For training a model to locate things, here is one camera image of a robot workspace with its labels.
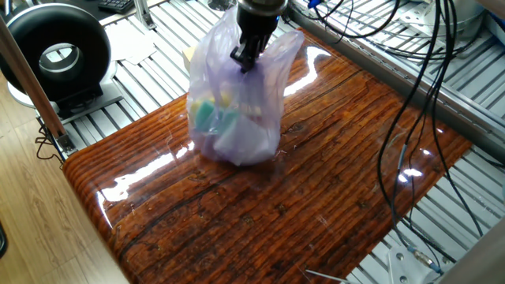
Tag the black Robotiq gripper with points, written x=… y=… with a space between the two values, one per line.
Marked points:
x=258 y=27

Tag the purple translucent plastic bag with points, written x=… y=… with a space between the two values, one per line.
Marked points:
x=213 y=59

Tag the yellow sponge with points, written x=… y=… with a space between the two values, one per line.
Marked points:
x=225 y=98

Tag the green sponge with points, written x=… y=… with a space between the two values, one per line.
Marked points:
x=205 y=114

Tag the white box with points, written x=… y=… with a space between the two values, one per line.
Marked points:
x=244 y=142

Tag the large pale wooden block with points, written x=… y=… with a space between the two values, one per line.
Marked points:
x=189 y=57

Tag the aluminium stand foot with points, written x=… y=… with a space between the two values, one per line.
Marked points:
x=144 y=13

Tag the white paper sheet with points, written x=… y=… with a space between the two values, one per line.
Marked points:
x=130 y=43

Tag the black keyboard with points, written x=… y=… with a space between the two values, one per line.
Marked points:
x=116 y=4

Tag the glossy brown wooden board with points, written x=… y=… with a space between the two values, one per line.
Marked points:
x=276 y=205

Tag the aluminium table edge rail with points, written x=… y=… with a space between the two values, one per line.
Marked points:
x=394 y=79

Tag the round metal base plate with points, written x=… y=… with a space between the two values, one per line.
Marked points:
x=457 y=16

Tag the brown wooden post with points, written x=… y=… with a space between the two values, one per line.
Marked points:
x=27 y=79

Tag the white metal bracket plate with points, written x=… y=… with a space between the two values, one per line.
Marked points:
x=402 y=268

